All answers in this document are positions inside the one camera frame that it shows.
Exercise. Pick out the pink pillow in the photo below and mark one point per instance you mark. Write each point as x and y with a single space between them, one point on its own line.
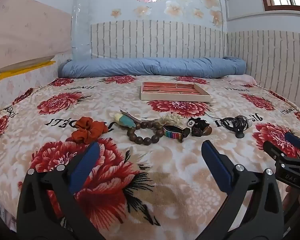
240 79

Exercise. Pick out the rolled blue duvet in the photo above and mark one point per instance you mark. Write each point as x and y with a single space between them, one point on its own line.
152 67

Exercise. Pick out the yellow tape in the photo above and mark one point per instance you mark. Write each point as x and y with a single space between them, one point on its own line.
22 69

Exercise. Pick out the red-lined jewelry tray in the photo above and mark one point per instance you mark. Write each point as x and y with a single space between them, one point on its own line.
175 97

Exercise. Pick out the cream and teal hair clip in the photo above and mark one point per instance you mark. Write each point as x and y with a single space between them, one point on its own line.
126 123

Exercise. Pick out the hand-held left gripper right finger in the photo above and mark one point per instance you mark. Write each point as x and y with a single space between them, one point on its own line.
216 165

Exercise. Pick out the person's right hand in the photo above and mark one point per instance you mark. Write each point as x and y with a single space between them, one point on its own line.
288 196

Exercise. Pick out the orange scrunchie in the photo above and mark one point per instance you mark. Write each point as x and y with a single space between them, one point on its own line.
90 130

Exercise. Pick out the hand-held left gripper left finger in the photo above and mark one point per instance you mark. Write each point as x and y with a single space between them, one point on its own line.
86 165

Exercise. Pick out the rainbow hair claw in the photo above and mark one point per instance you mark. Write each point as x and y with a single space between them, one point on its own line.
173 133

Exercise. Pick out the red floral blanket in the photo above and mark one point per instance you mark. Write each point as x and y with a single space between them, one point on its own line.
165 170

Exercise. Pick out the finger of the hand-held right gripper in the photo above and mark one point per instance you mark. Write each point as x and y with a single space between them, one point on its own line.
271 148
293 138

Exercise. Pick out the pale wooden board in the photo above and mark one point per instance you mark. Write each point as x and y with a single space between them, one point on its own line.
27 30

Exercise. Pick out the clear plastic sheet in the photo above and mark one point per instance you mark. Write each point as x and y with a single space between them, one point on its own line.
81 42

